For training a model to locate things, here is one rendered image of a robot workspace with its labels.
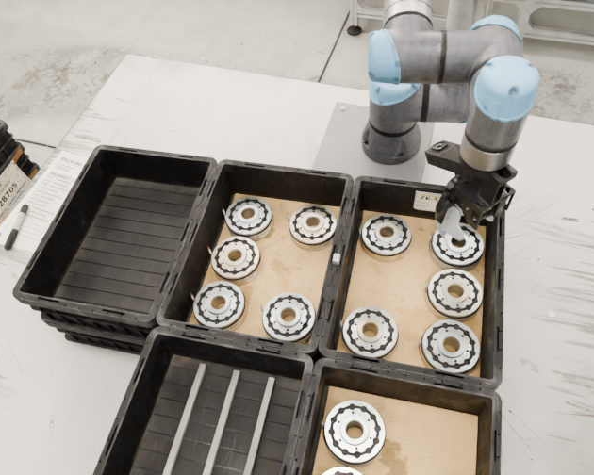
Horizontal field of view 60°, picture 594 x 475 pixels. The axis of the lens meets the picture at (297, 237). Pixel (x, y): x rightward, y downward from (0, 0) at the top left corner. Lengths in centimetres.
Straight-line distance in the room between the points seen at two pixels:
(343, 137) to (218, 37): 184
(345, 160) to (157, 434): 77
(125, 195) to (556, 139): 112
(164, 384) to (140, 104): 96
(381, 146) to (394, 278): 38
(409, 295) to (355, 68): 191
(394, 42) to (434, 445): 65
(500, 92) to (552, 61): 227
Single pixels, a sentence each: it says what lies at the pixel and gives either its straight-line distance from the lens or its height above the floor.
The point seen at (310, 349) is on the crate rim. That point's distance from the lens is 90.
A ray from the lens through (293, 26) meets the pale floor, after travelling 312.
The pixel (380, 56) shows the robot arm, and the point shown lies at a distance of 80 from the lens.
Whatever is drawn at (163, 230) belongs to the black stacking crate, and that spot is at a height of 83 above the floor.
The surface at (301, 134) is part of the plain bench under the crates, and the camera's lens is 150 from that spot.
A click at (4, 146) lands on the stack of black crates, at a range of 208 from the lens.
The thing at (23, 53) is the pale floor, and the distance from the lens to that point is 352.
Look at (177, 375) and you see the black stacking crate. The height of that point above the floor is 83.
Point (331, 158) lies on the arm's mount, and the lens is 135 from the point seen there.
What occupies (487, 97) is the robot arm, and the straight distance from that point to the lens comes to 73.
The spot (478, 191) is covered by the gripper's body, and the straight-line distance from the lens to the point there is 87.
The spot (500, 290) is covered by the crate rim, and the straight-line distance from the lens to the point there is 98.
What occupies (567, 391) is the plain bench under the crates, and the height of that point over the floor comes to 70.
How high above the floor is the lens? 177
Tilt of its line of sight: 56 degrees down
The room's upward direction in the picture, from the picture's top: 9 degrees counter-clockwise
